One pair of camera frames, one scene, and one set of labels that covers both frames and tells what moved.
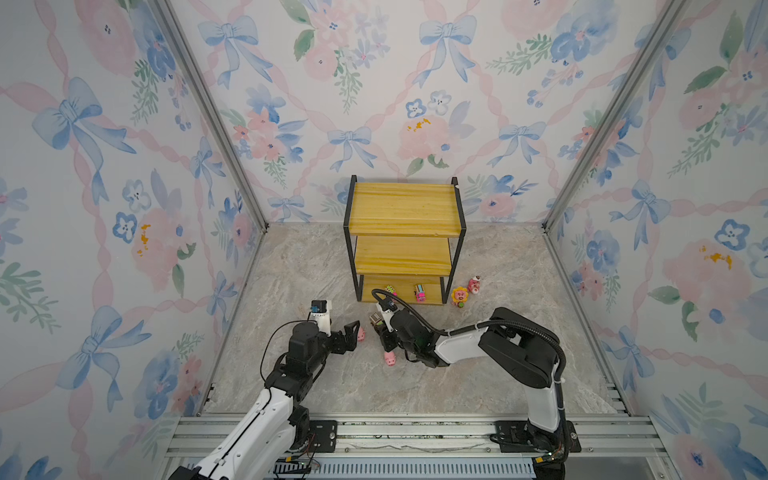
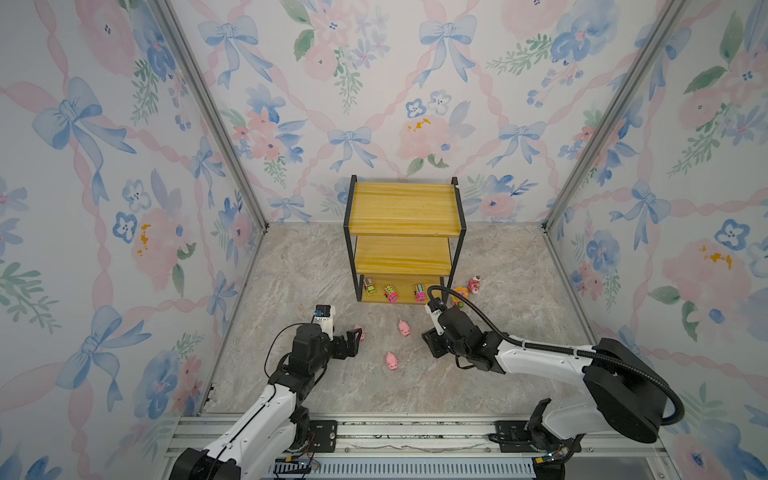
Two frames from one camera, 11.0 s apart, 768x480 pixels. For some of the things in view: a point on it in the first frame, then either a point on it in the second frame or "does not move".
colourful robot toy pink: (420, 293) does not move
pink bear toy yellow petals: (459, 296) does not move
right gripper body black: (389, 343) -> (441, 346)
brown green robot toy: (377, 321) -> (369, 286)
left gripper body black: (333, 343) does not move
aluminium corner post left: (213, 112) does not move
